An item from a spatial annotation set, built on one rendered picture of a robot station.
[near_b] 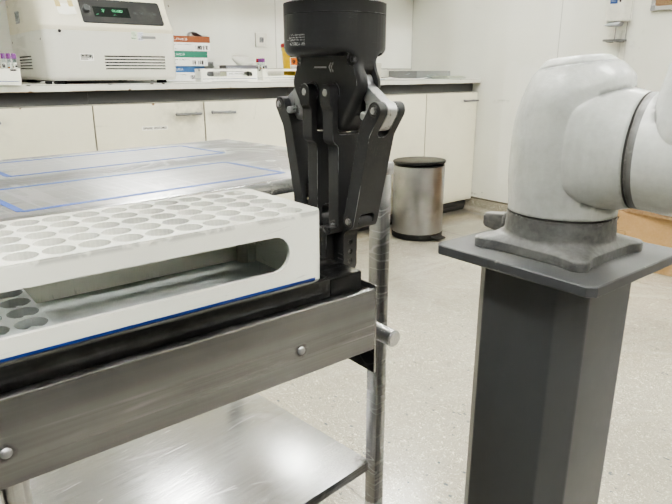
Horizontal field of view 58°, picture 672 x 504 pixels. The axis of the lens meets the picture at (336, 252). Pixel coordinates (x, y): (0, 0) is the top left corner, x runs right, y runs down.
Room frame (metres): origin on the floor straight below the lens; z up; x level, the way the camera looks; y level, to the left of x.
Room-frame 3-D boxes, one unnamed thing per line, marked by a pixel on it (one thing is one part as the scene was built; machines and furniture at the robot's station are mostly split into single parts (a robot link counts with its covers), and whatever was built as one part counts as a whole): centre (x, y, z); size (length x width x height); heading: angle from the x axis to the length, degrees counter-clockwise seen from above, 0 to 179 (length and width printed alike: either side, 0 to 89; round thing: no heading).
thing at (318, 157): (0.48, 0.01, 0.89); 0.04 x 0.01 x 0.11; 129
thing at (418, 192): (3.50, -0.49, 0.23); 0.38 x 0.31 x 0.46; 39
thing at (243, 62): (3.52, 0.52, 0.97); 0.24 x 0.12 x 0.13; 118
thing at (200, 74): (3.15, 0.55, 0.93); 0.30 x 0.10 x 0.06; 121
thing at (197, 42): (3.37, 0.80, 1.10); 0.24 x 0.13 x 0.10; 128
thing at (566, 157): (0.86, -0.34, 0.87); 0.18 x 0.16 x 0.22; 46
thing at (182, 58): (3.35, 0.82, 1.01); 0.23 x 0.12 x 0.08; 128
